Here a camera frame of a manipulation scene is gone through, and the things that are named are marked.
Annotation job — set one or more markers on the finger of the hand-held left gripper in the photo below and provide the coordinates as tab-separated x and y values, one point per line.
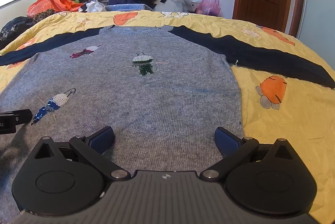
22	116

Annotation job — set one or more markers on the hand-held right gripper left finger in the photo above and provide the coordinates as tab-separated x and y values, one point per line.
102	139

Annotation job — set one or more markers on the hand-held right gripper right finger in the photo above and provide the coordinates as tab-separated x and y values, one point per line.
226	142

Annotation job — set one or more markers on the grey sweater with navy sleeves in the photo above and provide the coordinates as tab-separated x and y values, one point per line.
157	98

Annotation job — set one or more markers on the yellow carrot print blanket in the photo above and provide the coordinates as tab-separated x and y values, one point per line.
288	121

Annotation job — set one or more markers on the dark patterned cloth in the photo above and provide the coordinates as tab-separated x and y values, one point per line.
14	30

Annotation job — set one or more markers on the leopard print cloth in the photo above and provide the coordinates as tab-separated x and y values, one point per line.
43	15

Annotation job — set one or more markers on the orange plastic bag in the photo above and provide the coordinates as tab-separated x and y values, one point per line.
52	4

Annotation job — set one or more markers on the white crumpled cloth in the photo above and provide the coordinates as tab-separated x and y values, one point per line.
94	6

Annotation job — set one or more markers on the light blue knitted cloth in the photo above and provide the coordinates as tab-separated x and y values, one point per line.
128	7

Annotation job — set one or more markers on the pink plastic bag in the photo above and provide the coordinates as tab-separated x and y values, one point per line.
208	6

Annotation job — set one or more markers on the clear plastic bag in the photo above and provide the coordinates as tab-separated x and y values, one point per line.
174	1

